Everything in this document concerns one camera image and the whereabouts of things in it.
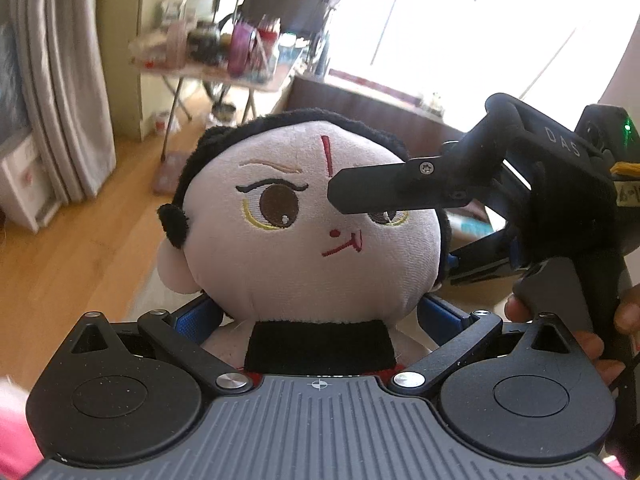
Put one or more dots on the white water dispenser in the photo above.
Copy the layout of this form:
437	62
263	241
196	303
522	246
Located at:
25	185

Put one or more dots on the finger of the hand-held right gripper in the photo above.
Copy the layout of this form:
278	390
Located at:
487	260
380	187

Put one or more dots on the folding table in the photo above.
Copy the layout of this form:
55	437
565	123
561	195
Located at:
200	72

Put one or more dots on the dark glass teapot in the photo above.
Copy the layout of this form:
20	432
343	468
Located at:
204	45

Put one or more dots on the pink cup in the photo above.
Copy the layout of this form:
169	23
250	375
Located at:
176	45

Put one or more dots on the plush doll with black hair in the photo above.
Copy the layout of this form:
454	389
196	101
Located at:
300	260

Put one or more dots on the brown cardboard box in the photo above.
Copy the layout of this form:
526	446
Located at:
350	105

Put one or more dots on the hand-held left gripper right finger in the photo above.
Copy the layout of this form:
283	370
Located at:
440	315

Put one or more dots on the purple tumbler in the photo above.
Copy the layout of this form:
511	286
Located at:
241	50

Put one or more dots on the grey curtain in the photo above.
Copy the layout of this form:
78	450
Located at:
60	85

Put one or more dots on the pink blanket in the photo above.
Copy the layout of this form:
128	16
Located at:
15	435

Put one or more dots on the yellow-green cabinet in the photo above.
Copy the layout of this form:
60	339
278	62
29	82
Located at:
125	60

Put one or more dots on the teal cup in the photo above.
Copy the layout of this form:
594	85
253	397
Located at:
288	50

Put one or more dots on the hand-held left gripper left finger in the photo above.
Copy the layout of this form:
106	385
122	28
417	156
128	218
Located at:
192	320

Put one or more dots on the person's right hand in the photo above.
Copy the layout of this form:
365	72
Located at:
627	307

